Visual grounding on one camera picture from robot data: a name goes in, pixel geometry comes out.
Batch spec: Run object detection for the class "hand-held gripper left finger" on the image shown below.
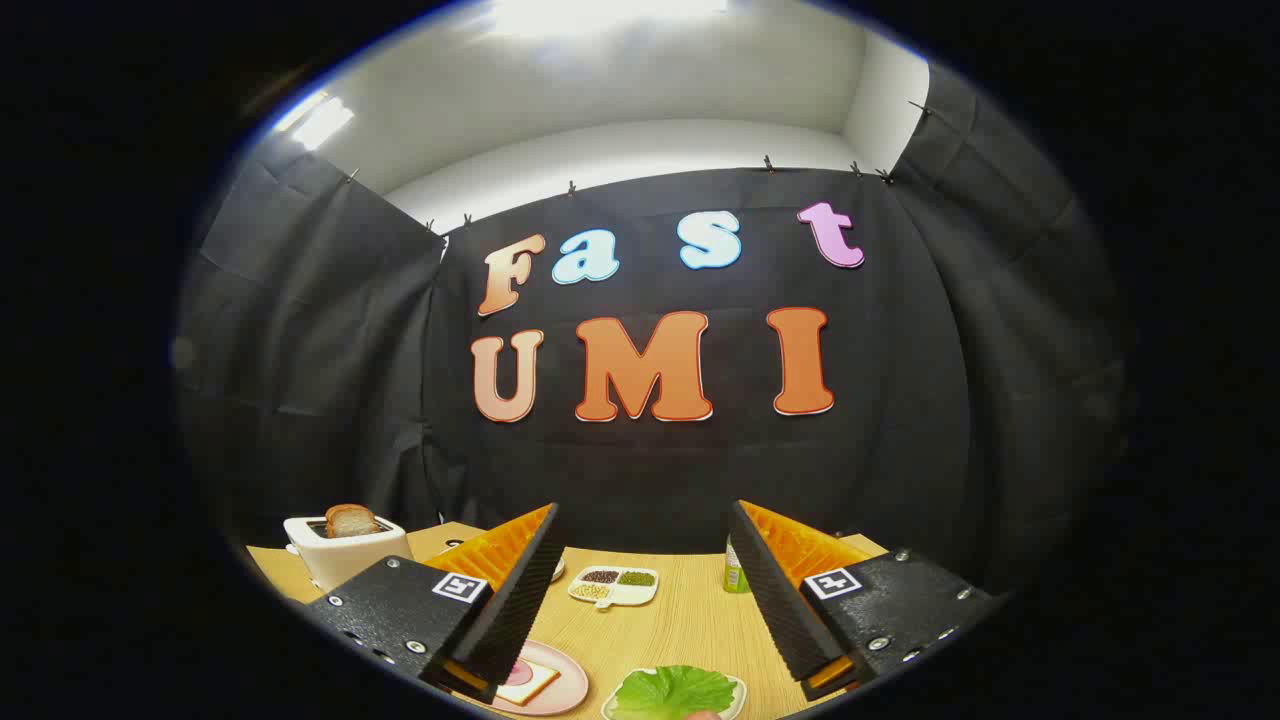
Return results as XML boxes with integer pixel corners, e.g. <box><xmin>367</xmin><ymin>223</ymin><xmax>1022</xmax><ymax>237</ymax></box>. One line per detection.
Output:
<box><xmin>303</xmin><ymin>503</ymin><xmax>561</xmax><ymax>704</ymax></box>

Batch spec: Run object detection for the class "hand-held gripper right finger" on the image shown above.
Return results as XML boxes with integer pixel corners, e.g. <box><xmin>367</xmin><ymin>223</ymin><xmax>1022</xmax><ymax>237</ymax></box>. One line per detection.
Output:
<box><xmin>728</xmin><ymin>500</ymin><xmax>1001</xmax><ymax>703</ymax></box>

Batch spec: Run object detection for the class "green lettuce leaf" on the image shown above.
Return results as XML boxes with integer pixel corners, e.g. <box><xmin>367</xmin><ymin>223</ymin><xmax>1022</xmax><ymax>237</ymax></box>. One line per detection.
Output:
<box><xmin>612</xmin><ymin>665</ymin><xmax>739</xmax><ymax>720</ymax></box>

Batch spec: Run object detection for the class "toasted bread slice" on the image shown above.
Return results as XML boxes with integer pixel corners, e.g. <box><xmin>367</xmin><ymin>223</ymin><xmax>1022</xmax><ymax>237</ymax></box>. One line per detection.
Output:
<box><xmin>325</xmin><ymin>504</ymin><xmax>381</xmax><ymax>539</ymax></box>

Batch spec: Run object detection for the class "white bread slice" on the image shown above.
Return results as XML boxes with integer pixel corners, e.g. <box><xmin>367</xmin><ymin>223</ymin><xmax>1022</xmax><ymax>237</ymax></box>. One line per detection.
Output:
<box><xmin>497</xmin><ymin>660</ymin><xmax>561</xmax><ymax>706</ymax></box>

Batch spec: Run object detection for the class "white square plate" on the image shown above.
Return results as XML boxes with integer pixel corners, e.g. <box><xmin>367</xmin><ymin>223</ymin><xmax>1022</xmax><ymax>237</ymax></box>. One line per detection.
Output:
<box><xmin>600</xmin><ymin>668</ymin><xmax>748</xmax><ymax>720</ymax></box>

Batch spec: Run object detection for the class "white divided dish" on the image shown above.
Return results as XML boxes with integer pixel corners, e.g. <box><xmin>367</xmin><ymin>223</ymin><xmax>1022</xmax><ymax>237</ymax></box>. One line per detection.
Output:
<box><xmin>568</xmin><ymin>565</ymin><xmax>661</xmax><ymax>609</ymax></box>

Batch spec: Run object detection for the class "pink round plate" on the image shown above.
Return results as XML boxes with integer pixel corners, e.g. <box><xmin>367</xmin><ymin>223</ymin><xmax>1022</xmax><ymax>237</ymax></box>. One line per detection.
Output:
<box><xmin>480</xmin><ymin>640</ymin><xmax>591</xmax><ymax>717</ymax></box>

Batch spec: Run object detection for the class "black backdrop cloth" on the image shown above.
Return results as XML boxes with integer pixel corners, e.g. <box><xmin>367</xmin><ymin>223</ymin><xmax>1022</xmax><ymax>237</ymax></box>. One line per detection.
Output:
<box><xmin>175</xmin><ymin>65</ymin><xmax>1131</xmax><ymax>601</ymax></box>

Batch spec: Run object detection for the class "white toaster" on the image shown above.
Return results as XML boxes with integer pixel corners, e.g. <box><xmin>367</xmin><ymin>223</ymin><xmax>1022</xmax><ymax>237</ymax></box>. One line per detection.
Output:
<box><xmin>283</xmin><ymin>515</ymin><xmax>413</xmax><ymax>593</ymax></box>

